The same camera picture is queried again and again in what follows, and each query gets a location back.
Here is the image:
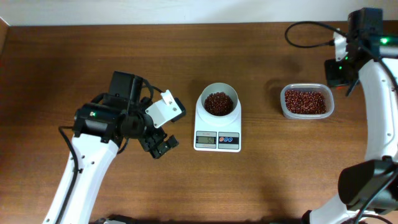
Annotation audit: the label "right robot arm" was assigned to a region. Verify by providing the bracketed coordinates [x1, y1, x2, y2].
[301, 7, 397, 223]

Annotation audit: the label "clear plastic container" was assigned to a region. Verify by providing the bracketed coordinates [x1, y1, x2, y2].
[280, 83, 335, 119]

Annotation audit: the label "white digital kitchen scale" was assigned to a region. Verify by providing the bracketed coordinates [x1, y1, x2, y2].
[193, 98, 242, 152]

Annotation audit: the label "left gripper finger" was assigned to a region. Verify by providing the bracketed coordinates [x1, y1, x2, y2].
[165, 135, 179, 149]
[150, 147, 164, 159]

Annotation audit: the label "left black cable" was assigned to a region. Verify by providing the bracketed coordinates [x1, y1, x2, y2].
[54, 125, 81, 224]

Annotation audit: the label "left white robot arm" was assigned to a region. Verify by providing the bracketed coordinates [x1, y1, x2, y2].
[44, 71, 186, 223]

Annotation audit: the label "red beans in bowl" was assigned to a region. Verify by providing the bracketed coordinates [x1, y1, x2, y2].
[204, 92, 233, 116]

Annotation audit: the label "white round bowl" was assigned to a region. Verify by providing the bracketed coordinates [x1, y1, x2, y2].
[199, 83, 238, 117]

